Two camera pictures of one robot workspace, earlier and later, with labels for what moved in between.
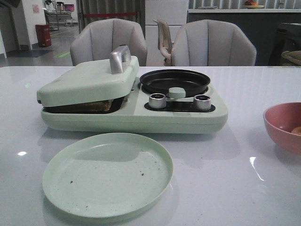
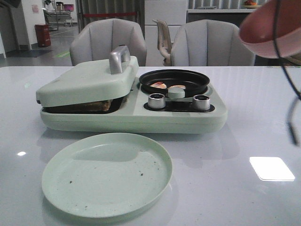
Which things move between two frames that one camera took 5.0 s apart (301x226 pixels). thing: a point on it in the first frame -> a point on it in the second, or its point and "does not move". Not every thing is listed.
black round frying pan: x=194 y=83 does not move
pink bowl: x=280 y=120 -> x=257 y=29
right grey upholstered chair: x=211 y=43 does not move
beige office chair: x=165 y=42 does not move
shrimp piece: x=297 y=130 -> x=176 y=88
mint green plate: x=109 y=175 does not move
